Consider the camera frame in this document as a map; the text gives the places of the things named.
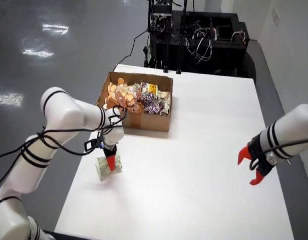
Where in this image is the black stand pole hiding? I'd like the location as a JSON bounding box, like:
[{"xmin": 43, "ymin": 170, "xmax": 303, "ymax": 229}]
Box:
[
  {"xmin": 176, "ymin": 0, "xmax": 189, "ymax": 75},
  {"xmin": 163, "ymin": 14, "xmax": 170, "ymax": 74}
]

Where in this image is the white looped rack cable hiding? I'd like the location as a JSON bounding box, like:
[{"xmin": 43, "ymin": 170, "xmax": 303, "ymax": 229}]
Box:
[{"xmin": 231, "ymin": 29, "xmax": 246, "ymax": 42}]

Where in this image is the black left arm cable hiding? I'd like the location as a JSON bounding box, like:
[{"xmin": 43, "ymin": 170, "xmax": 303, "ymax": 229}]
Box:
[{"xmin": 0, "ymin": 96, "xmax": 127, "ymax": 191}]

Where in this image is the black equipment rack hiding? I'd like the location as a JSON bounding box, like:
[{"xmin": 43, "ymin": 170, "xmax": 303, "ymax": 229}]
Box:
[{"xmin": 143, "ymin": 9, "xmax": 256, "ymax": 78}]

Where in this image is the black wrist bracket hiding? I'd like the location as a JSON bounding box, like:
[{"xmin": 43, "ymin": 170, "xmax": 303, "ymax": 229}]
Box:
[{"xmin": 84, "ymin": 139, "xmax": 99, "ymax": 153}]

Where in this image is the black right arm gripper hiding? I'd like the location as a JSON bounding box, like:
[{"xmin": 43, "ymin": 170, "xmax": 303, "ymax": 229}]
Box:
[{"xmin": 237, "ymin": 136, "xmax": 277, "ymax": 186}]

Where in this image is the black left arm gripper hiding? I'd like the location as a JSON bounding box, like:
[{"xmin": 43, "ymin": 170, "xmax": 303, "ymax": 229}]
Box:
[{"xmin": 103, "ymin": 146, "xmax": 118, "ymax": 172}]

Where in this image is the white rack cable bundle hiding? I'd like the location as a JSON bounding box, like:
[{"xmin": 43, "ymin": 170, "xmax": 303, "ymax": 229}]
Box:
[{"xmin": 185, "ymin": 37, "xmax": 213, "ymax": 62}]

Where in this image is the white printed snack packet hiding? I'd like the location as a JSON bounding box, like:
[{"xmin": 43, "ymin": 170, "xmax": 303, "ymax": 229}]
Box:
[{"xmin": 95, "ymin": 151, "xmax": 123, "ymax": 182}]

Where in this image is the brown cardboard box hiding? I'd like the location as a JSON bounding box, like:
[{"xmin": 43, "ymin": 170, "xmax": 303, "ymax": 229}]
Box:
[{"xmin": 95, "ymin": 71, "xmax": 174, "ymax": 133}]

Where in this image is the pastel candy snack packet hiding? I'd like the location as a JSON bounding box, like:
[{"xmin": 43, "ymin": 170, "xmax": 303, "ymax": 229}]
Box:
[{"xmin": 128, "ymin": 83, "xmax": 142, "ymax": 98}]

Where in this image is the black floor cable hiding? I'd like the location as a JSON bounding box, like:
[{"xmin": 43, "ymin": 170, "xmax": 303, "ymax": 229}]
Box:
[{"xmin": 113, "ymin": 27, "xmax": 151, "ymax": 72}]

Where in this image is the orange cookie snack packet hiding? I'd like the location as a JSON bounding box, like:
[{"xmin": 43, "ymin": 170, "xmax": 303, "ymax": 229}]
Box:
[
  {"xmin": 122, "ymin": 91, "xmax": 137, "ymax": 108},
  {"xmin": 107, "ymin": 77, "xmax": 127, "ymax": 95}
]

